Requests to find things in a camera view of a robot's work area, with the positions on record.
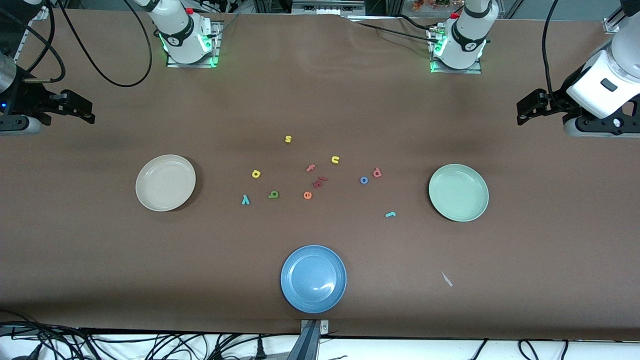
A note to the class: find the pink letter p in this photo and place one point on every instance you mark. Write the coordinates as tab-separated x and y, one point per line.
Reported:
377	173

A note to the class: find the teal letter y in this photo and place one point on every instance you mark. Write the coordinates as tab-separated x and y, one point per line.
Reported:
245	200

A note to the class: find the green letter b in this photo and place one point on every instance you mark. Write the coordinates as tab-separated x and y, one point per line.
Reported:
273	194

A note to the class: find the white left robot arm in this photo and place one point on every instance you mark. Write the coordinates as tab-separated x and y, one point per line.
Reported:
467	40

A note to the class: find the light green round plate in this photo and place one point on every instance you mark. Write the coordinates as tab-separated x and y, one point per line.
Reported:
458	192

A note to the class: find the beige brown round plate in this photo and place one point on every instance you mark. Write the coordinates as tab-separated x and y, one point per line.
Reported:
165	182

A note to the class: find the orange decoration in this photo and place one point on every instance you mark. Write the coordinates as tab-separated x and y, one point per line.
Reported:
430	4

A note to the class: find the brown table cover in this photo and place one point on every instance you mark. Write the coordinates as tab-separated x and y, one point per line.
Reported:
100	275

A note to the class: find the white paper scrap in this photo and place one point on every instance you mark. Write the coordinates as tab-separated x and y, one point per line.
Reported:
446	279

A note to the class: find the grey box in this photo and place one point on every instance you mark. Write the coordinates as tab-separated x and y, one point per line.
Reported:
327	7

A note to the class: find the blue round plate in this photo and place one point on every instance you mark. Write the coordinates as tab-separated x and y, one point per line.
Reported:
313	279

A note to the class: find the black power plug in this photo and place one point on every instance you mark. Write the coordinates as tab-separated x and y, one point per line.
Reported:
260	350

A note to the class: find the silver aluminium frame bar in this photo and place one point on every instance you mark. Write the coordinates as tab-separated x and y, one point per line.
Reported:
37	15
612	25

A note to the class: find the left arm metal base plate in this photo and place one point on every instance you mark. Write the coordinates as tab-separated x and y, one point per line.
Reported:
470	71

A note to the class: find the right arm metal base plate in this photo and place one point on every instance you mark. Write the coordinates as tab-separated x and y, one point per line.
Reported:
192	65

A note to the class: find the silver mounting bracket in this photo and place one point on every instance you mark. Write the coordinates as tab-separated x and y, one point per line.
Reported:
325	327

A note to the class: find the grey camera mount pole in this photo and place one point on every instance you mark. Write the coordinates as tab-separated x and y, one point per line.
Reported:
306	345

